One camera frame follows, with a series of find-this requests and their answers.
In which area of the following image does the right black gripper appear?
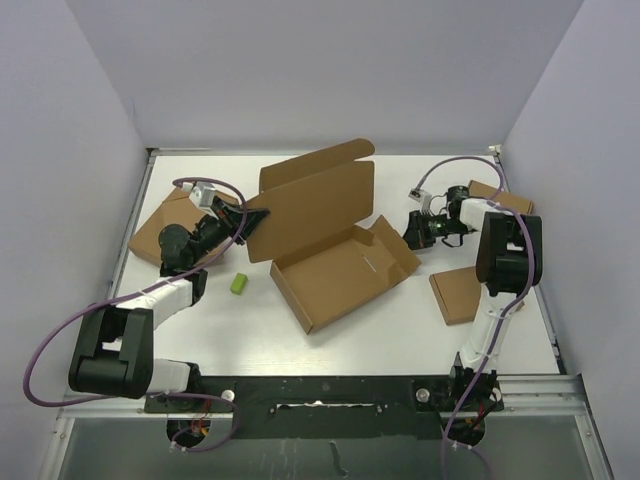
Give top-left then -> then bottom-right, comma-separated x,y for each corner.
394,210 -> 470,253

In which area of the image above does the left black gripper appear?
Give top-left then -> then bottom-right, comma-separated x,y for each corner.
189,195 -> 269,265

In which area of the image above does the green block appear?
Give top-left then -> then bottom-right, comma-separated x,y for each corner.
229,273 -> 248,295

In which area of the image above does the large cardboard box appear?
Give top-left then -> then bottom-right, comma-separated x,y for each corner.
247,138 -> 421,334

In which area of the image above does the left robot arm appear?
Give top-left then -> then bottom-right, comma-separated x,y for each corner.
68,196 -> 270,411

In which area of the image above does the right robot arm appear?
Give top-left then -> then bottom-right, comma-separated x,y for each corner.
403,186 -> 543,409

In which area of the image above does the folded cardboard box far right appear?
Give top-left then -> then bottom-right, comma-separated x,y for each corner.
468,180 -> 534,214

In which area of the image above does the flat cardboard box near right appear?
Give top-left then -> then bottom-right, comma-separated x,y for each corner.
429,266 -> 504,326

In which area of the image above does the folded cardboard boxes left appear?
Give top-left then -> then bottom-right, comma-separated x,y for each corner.
128,187 -> 242,277

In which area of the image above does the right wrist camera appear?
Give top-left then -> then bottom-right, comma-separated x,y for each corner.
408,188 -> 433,213

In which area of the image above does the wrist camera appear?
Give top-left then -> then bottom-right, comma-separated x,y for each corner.
408,188 -> 433,213
181,181 -> 217,215

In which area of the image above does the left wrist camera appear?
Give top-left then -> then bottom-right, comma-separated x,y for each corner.
181,181 -> 217,215

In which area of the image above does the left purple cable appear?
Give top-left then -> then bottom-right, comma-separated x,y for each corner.
24,175 -> 249,455

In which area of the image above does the purple cable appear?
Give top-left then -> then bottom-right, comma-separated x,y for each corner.
24,175 -> 249,455
418,155 -> 534,480

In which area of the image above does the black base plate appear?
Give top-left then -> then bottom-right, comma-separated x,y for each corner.
144,373 -> 504,440

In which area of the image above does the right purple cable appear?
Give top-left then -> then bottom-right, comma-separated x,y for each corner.
418,155 -> 534,480

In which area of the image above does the aluminium table frame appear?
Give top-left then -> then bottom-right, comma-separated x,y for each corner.
68,139 -> 609,479

